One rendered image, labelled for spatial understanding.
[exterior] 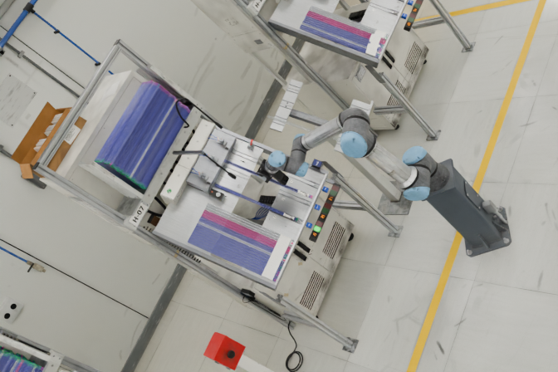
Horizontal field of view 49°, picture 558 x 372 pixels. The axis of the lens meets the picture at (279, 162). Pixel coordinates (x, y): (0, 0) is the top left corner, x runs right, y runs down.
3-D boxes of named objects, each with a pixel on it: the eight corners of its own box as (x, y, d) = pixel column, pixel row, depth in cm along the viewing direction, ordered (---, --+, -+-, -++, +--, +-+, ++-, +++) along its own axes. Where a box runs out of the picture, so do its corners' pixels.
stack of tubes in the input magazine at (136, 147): (192, 109, 331) (154, 78, 316) (145, 190, 313) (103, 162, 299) (179, 110, 340) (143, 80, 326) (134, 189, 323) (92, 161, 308)
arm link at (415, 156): (437, 154, 297) (423, 139, 290) (436, 178, 290) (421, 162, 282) (415, 161, 305) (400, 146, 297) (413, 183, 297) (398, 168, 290)
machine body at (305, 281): (360, 230, 397) (301, 179, 364) (317, 331, 373) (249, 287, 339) (293, 222, 447) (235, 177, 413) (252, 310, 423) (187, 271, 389)
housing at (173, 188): (217, 134, 352) (215, 123, 339) (178, 208, 335) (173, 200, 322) (205, 129, 353) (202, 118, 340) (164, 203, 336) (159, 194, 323)
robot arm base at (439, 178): (447, 161, 304) (438, 150, 299) (451, 185, 294) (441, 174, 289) (421, 173, 312) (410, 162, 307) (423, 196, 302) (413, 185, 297)
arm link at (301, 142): (359, 93, 271) (288, 134, 305) (357, 111, 265) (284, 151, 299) (378, 107, 276) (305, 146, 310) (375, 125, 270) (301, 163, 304)
